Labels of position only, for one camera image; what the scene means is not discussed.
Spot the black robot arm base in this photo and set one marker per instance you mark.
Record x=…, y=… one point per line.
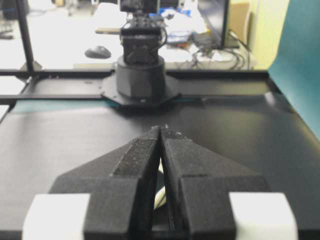
x=140, y=79

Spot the black metal frame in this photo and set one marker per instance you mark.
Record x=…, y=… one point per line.
x=194, y=76

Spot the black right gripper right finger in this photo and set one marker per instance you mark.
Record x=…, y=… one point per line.
x=214, y=198

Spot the black computer monitor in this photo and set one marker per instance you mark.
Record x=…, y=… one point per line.
x=215, y=15

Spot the black computer mouse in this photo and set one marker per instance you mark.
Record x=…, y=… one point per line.
x=98, y=52

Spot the cardboard box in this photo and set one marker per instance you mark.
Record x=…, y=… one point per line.
x=239, y=19

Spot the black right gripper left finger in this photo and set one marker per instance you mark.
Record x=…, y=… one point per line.
x=108, y=198

